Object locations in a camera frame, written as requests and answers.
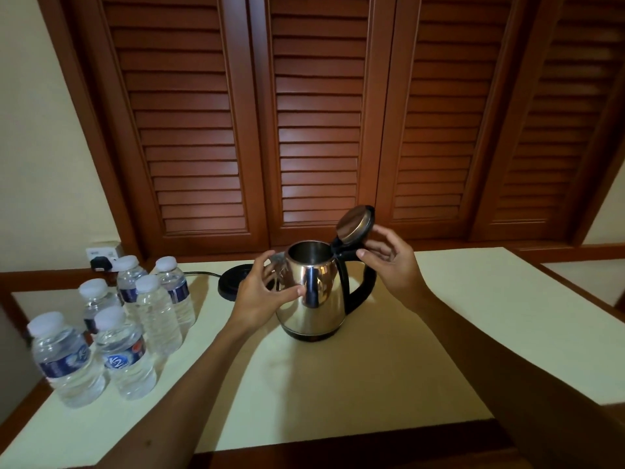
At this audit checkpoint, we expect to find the person's right hand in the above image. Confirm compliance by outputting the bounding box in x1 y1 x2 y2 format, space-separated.
355 224 433 313

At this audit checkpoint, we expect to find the person's left hand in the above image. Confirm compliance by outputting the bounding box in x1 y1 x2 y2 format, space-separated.
227 249 306 337

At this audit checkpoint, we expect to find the steel electric kettle black handle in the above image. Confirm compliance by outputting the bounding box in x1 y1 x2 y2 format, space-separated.
271 205 380 343

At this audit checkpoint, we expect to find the cluster of clear water bottles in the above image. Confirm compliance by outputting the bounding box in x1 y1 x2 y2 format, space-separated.
77 255 197 357

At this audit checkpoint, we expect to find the clear water bottle blue label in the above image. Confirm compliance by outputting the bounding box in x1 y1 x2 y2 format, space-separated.
27 311 107 410
93 306 158 401

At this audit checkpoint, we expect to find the person's right forearm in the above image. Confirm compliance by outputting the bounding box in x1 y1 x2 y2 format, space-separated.
412 287 625 469

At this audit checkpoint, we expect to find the person's left forearm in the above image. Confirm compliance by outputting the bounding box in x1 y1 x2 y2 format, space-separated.
95 320 267 469

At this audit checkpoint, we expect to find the black round kettle base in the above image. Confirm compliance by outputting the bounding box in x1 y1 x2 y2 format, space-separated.
217 262 255 302

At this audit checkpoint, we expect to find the brown louvered wooden shutter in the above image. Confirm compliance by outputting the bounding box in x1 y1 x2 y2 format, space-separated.
471 0 625 245
70 0 270 249
246 0 394 248
373 0 536 240

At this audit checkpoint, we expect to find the wooden cabinet cream top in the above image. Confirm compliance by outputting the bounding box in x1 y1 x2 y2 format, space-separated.
0 244 625 469

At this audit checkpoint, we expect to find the white wall socket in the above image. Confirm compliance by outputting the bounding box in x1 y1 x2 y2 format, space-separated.
85 241 124 272

